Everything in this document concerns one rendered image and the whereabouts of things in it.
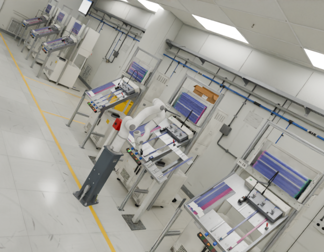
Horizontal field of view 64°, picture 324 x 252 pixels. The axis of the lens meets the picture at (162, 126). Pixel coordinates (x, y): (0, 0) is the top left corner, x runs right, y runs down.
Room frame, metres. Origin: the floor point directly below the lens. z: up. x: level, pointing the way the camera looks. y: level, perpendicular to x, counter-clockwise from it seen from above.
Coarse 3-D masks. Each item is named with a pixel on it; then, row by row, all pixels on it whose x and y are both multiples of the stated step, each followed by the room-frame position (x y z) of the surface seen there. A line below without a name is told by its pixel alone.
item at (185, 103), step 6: (180, 96) 3.71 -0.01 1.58; (186, 96) 3.64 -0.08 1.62; (180, 102) 3.67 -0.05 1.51; (186, 102) 3.60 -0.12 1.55; (192, 102) 3.54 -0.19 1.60; (198, 102) 3.48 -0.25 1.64; (180, 108) 3.62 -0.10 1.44; (186, 108) 3.56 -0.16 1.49; (192, 108) 3.50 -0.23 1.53; (198, 108) 3.44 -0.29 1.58; (204, 108) 3.38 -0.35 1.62; (186, 114) 3.52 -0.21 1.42; (192, 114) 3.46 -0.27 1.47; (198, 114) 3.40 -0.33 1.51; (192, 120) 3.42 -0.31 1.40
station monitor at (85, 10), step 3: (84, 0) 6.94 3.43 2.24; (87, 0) 6.81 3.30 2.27; (90, 0) 6.69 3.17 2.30; (81, 3) 7.00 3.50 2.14; (84, 3) 6.87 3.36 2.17; (87, 3) 6.75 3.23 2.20; (90, 3) 6.63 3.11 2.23; (81, 6) 6.93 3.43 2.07; (84, 6) 6.81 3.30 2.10; (87, 6) 6.69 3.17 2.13; (90, 6) 6.63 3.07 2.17; (78, 9) 7.00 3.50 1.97; (81, 9) 6.87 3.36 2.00; (84, 9) 6.75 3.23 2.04; (87, 9) 6.63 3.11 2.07; (81, 12) 6.81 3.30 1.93; (84, 12) 6.69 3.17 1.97; (87, 12) 6.63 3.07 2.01; (84, 15) 6.89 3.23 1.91
